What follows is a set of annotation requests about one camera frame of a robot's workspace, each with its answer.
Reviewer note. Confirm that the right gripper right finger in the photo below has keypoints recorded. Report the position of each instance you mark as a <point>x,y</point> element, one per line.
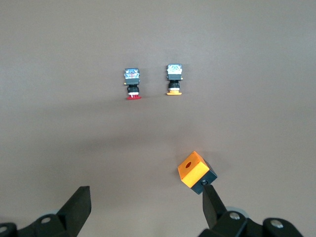
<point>227,227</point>

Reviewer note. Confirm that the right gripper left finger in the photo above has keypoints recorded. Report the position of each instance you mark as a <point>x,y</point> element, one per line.
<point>71,217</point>

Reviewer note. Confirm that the red push button switch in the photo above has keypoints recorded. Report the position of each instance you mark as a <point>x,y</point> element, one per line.
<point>132,81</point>

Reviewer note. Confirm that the brown table mat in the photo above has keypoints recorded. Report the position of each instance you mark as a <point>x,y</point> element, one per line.
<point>74,123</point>

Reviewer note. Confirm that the orange button enclosure box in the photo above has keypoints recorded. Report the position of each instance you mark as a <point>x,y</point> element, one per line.
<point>195,170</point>

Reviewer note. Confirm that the yellow push button switch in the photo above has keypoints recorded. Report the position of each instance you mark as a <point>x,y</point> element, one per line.
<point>174,76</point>

